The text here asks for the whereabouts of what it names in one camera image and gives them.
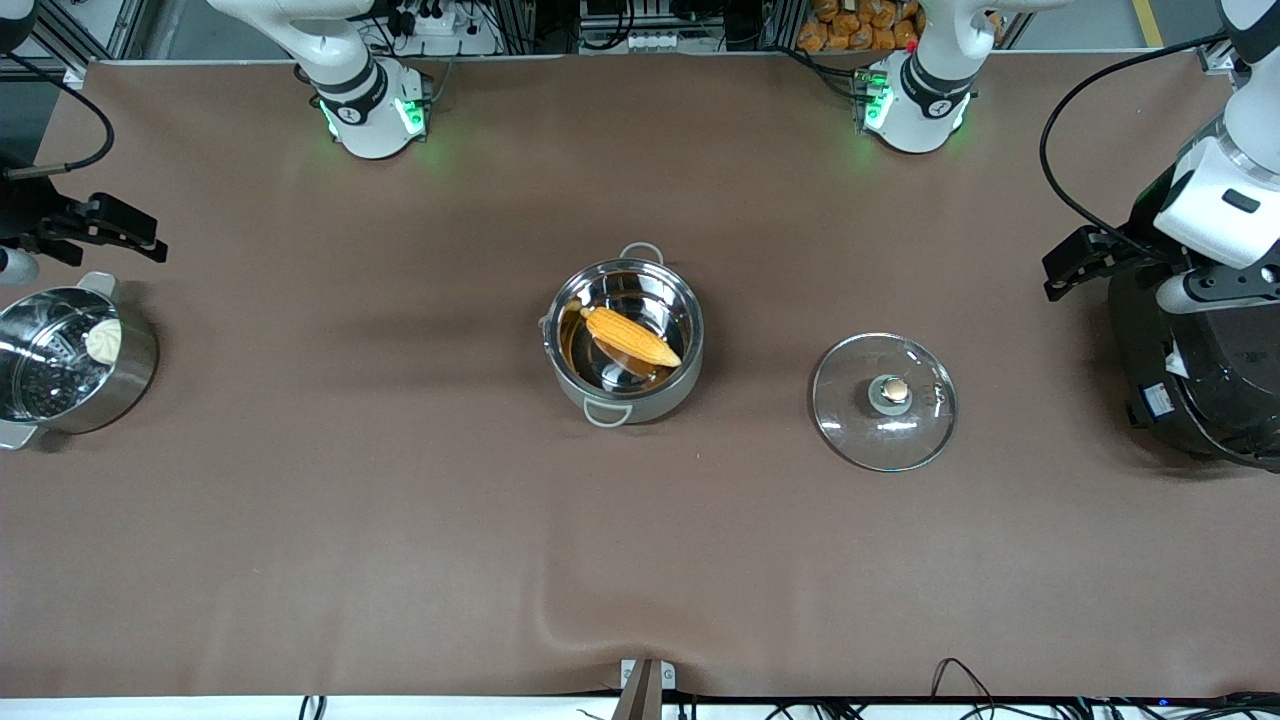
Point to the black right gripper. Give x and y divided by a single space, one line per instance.
30 221

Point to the white power strip with plugs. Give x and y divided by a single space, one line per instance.
435 20

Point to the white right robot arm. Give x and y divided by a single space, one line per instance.
365 110

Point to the long white power strip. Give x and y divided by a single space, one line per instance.
660 42

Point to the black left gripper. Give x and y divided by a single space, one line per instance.
1128 251

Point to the white steamed bun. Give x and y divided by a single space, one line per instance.
103 342

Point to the brown table mat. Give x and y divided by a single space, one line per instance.
400 560

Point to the steel steamer pot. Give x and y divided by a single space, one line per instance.
130 380

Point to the glass pot lid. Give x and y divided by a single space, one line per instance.
850 420

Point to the orange snack packets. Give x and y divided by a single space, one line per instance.
850 25

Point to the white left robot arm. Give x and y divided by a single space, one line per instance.
920 100

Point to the metal table edge bracket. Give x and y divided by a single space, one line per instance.
645 680

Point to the yellow corn cob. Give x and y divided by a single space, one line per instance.
630 338

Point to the stainless steel pot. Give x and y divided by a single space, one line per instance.
650 405

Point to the black rice cooker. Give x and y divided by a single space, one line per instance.
1220 400

